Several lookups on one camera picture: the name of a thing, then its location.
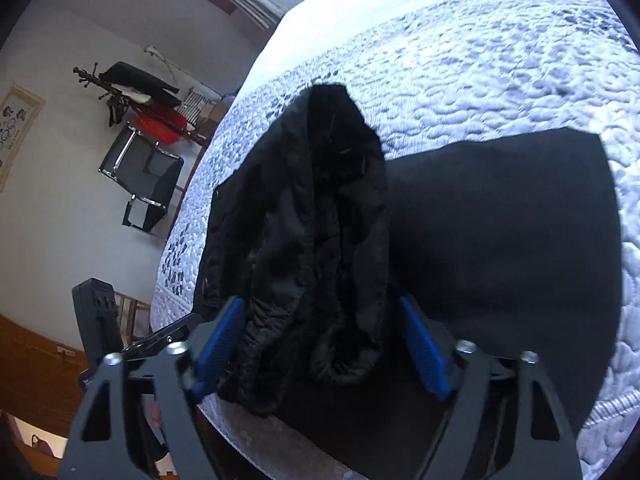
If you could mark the black pants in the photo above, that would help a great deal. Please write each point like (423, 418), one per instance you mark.
(325, 235)

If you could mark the white drying rack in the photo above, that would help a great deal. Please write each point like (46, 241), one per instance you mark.
(195, 102)

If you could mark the bed with quilted cover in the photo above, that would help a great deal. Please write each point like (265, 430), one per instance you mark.
(475, 50)

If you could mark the black hanging garment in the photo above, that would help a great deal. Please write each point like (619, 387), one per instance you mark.
(135, 77)

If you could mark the red hanging garment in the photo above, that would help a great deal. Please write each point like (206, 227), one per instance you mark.
(162, 125)

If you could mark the black folding chair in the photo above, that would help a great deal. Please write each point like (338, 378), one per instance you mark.
(145, 170)

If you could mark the wall poster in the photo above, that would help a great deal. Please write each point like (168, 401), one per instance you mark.
(17, 135)

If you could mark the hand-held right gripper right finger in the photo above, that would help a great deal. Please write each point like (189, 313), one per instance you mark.
(425, 345)

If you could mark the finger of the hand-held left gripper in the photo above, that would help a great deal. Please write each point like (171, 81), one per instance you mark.
(160, 335)

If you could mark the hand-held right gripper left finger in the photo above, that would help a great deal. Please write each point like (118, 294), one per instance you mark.
(220, 340)

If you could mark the wooden cabinet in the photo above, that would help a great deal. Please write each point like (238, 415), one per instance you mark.
(35, 370)

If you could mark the wooden coat rack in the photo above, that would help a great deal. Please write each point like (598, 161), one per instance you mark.
(95, 82)

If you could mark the wooden folding chair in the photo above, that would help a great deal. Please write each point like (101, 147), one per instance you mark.
(130, 315)

